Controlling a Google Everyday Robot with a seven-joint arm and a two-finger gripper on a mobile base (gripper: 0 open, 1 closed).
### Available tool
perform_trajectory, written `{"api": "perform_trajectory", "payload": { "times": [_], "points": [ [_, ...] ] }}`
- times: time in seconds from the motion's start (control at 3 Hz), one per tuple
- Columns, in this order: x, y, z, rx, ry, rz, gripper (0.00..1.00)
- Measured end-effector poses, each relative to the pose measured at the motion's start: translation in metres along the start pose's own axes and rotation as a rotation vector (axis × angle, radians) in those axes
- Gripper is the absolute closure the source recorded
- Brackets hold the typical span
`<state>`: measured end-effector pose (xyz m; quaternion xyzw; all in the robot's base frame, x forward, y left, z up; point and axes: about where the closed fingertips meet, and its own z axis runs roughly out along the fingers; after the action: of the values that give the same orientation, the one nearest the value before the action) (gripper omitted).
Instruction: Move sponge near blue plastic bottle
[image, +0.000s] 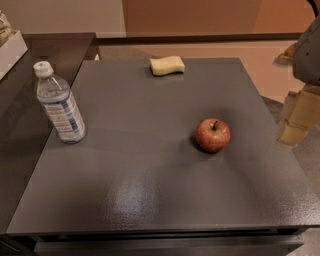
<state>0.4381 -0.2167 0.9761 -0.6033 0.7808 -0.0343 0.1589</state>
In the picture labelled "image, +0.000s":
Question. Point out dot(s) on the clear plastic water bottle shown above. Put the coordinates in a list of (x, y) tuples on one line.
[(58, 102)]

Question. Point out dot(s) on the yellow sponge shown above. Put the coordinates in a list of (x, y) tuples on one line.
[(167, 65)]

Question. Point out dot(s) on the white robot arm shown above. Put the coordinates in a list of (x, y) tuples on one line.
[(306, 60)]

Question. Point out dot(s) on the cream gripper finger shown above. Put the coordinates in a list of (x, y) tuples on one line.
[(286, 57), (300, 113)]

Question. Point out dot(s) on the dark side table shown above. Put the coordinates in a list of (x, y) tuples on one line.
[(24, 128)]

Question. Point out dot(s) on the white box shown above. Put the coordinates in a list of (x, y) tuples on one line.
[(11, 52)]

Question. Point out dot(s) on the red apple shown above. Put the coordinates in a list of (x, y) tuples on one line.
[(212, 135)]

